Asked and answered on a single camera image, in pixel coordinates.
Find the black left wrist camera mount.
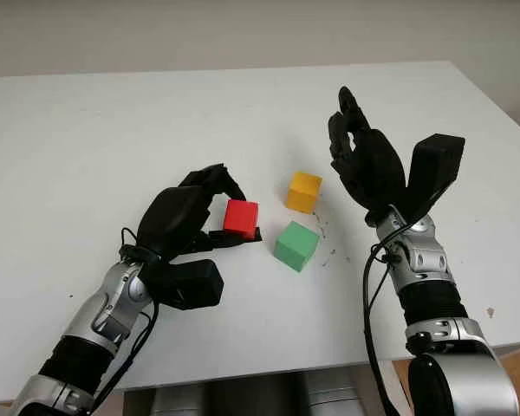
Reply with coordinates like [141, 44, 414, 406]
[140, 258, 224, 311]

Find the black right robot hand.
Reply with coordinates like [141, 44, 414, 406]
[328, 85, 408, 226]

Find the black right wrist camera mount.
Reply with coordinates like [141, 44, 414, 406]
[389, 133, 466, 226]

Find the yellow cube block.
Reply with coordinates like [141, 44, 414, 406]
[286, 171, 324, 214]

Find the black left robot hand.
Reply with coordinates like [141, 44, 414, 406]
[136, 163, 263, 261]

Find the grey robot torso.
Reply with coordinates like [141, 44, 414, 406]
[149, 370, 374, 416]

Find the red cube block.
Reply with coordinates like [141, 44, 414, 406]
[223, 198, 260, 237]

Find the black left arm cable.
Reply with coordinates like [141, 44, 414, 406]
[93, 227, 161, 416]

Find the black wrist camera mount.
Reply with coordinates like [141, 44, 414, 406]
[140, 258, 224, 311]
[389, 133, 466, 226]

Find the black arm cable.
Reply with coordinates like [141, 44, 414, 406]
[361, 218, 417, 416]
[93, 227, 161, 416]

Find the green cube block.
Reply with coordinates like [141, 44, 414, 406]
[273, 220, 322, 274]

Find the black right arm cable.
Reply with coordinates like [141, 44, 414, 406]
[361, 218, 417, 416]

